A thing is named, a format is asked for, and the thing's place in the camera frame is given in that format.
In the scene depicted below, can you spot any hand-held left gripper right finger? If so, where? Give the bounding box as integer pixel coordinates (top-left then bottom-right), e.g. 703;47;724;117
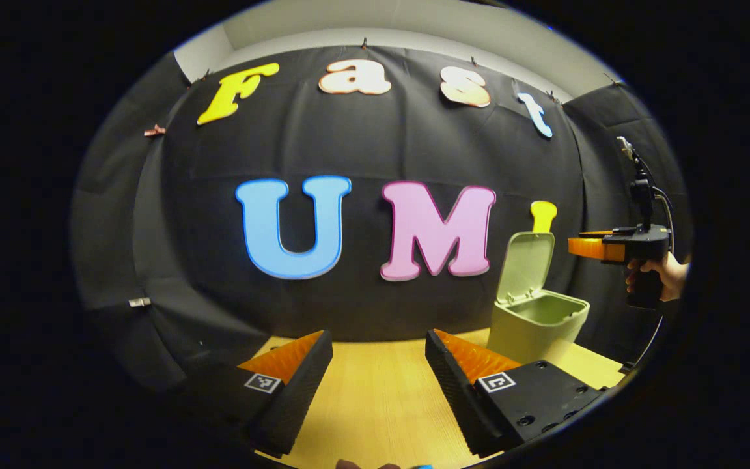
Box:
424;328;605;458

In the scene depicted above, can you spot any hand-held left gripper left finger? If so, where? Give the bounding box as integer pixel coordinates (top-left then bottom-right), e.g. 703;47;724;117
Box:
176;330;335;458

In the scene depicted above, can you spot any green desktop garbage bin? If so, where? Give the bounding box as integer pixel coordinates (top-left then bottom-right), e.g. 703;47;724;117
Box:
487;231;590;365

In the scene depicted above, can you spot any wooden desktop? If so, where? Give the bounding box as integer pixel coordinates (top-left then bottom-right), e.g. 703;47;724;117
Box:
245;328;626;469

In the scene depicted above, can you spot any black backdrop cloth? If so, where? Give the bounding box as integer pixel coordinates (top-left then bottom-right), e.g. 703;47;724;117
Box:
70;44;691;393

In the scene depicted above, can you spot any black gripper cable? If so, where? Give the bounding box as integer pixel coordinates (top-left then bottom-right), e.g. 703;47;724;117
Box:
621;185;676;373

